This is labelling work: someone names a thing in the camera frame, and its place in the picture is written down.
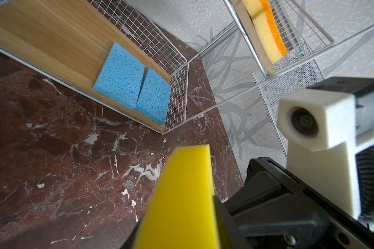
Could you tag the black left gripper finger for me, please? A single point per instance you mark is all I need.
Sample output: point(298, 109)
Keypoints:
point(230, 236)

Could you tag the yellow foam sponge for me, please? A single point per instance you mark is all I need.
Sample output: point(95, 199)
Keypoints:
point(181, 211)

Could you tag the white wire wooden shelf rack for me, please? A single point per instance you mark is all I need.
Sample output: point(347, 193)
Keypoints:
point(68, 41)

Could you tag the blue cellulose sponge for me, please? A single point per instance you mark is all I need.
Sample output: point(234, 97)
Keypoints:
point(120, 77)
point(154, 97)

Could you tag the white wire mesh wall basket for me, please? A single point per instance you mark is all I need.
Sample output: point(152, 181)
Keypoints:
point(294, 80)

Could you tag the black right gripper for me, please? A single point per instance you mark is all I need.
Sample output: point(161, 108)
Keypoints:
point(276, 210)

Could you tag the orange scrub sponge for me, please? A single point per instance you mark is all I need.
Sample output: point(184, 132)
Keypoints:
point(261, 14)

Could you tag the aluminium frame profile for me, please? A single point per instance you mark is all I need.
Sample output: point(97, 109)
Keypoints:
point(261, 58)

